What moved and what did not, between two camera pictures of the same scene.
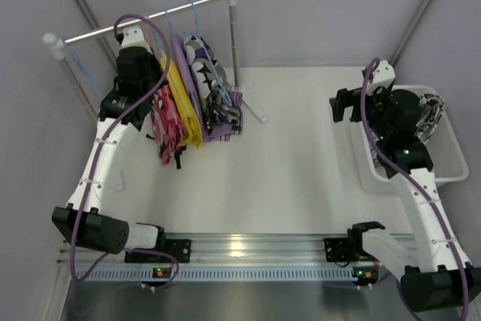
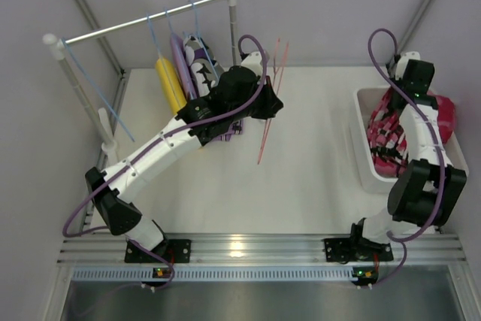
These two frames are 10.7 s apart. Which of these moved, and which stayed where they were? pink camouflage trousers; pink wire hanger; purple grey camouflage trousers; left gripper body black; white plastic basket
Moved: pink wire hanger; pink camouflage trousers; left gripper body black
Stayed: white plastic basket; purple grey camouflage trousers
